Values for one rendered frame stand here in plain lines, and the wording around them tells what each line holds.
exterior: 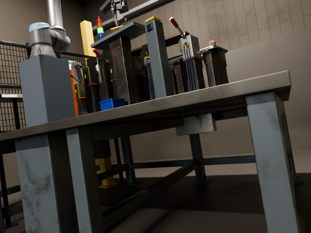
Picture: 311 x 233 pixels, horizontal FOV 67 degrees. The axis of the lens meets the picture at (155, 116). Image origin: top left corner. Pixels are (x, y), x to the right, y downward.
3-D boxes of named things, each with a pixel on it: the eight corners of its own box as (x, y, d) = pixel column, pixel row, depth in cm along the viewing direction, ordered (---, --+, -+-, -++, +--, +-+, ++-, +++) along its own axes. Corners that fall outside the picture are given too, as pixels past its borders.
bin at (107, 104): (127, 114, 129) (125, 98, 129) (114, 115, 121) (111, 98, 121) (114, 117, 136) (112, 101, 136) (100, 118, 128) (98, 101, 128)
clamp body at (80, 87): (90, 125, 193) (85, 83, 194) (80, 126, 185) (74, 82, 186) (86, 126, 197) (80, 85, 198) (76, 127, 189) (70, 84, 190)
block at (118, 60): (141, 113, 135) (130, 37, 137) (131, 113, 129) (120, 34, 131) (129, 115, 142) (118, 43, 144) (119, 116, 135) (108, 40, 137)
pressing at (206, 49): (231, 52, 143) (231, 50, 143) (216, 45, 125) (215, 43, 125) (93, 96, 228) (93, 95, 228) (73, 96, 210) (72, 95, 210)
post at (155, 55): (176, 105, 120) (163, 22, 122) (167, 106, 114) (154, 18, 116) (164, 108, 125) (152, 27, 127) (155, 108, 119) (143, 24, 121)
